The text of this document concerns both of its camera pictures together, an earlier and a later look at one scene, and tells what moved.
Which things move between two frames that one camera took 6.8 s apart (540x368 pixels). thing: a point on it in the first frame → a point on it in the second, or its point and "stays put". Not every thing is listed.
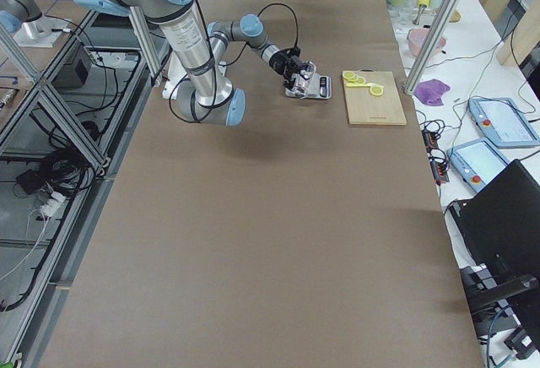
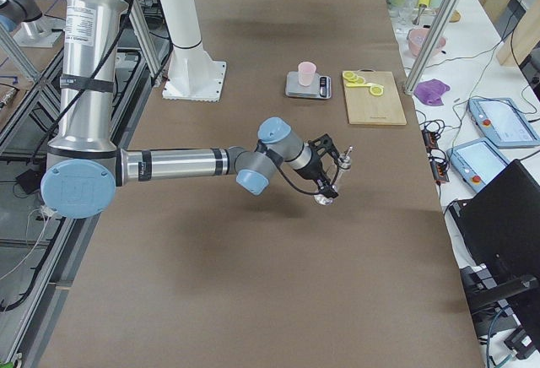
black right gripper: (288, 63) → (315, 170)
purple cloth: (431, 91) stays put
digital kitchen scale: (321, 89) stays put
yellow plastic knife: (364, 84) stays put
